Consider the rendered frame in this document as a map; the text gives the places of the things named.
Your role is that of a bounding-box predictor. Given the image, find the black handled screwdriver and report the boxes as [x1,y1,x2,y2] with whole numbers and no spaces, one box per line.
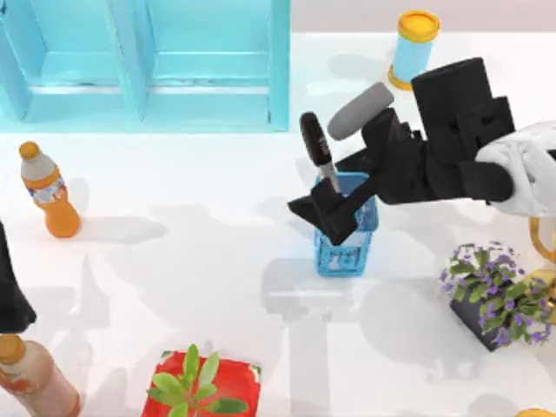
[299,111,343,195]

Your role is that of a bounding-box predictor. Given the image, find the blue mesh basket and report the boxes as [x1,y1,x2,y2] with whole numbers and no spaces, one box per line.
[313,172,380,279]

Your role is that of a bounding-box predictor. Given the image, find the pale grey rounded box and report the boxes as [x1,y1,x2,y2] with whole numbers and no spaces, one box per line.
[326,81,396,142]

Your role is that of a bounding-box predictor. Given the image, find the blue can with yellow lid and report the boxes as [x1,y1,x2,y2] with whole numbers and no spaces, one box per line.
[387,10,441,91]

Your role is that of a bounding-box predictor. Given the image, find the purple flowers in dark pot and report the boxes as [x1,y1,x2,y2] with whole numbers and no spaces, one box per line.
[439,241,556,354]

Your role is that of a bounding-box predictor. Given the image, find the light blue rack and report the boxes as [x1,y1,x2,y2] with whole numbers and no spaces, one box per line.
[0,0,291,134]

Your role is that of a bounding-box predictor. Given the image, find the red pot with green plant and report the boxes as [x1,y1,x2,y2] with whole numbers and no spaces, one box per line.
[141,343,263,417]

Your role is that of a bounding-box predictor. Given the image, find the orange bottle with grey top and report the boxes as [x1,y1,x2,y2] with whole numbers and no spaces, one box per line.
[18,141,83,240]

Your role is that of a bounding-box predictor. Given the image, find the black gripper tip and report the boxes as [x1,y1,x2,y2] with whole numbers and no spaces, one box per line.
[0,221,38,336]

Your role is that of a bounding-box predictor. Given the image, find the pale pink bottle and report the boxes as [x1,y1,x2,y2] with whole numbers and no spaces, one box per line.
[0,334,83,417]

